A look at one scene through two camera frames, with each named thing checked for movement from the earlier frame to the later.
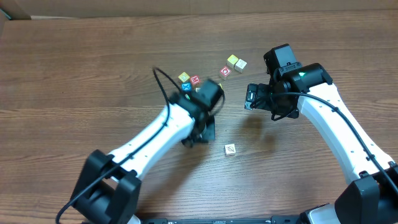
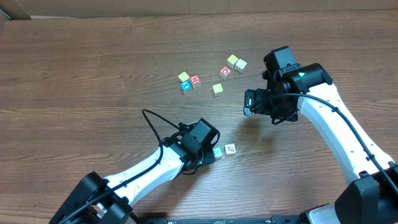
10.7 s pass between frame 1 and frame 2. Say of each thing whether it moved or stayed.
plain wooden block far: stayed
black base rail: stayed
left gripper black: moved
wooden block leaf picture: stayed
